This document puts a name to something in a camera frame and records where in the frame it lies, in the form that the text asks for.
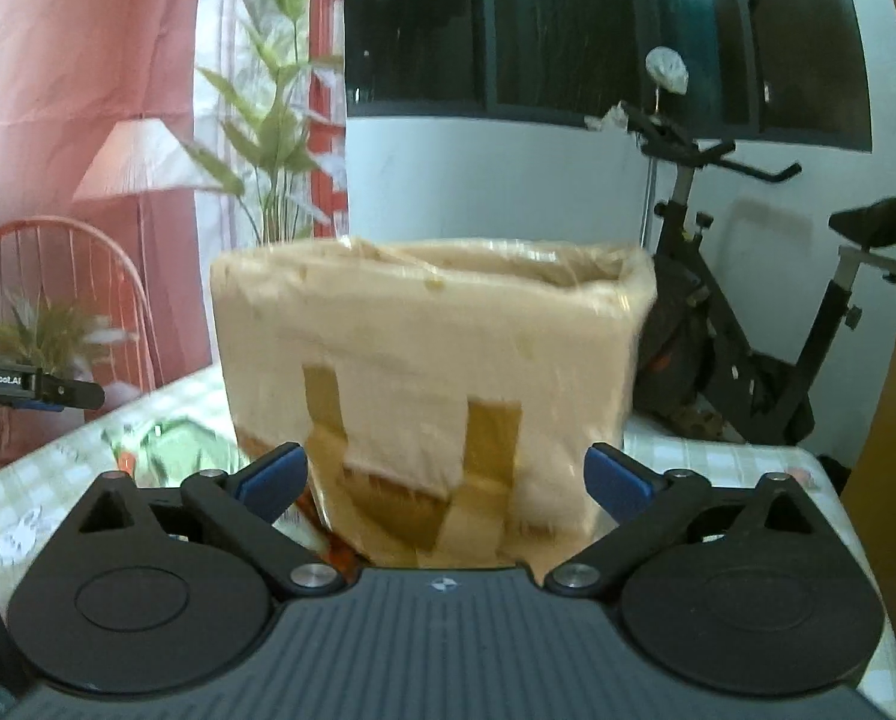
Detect black exercise bike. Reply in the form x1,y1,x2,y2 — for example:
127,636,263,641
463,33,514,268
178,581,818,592
583,97,896,447

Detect dark window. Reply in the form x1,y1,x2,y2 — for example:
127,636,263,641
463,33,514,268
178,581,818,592
343,0,873,152

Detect checked green tablecloth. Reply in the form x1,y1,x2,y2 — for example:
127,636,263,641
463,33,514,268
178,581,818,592
0,364,896,720

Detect plastic-lined cardboard box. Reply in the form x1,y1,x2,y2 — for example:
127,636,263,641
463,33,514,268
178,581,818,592
212,235,657,571

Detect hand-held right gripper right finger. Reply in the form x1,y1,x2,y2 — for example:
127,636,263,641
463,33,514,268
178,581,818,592
542,442,831,602

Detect printed pink curtain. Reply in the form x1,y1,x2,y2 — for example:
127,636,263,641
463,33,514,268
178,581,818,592
0,0,348,481

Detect crumpled white paper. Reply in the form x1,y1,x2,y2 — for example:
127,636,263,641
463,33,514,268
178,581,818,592
584,105,633,133

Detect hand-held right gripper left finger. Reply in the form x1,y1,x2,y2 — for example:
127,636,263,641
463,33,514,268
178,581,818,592
65,441,348,601

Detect green snack packet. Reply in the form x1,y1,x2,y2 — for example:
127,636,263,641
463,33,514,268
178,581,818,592
107,418,228,481

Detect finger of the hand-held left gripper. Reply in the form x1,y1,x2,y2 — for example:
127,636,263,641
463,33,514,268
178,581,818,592
13,373,106,413

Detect metal pole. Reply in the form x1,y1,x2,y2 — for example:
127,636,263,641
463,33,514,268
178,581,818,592
643,90,663,248

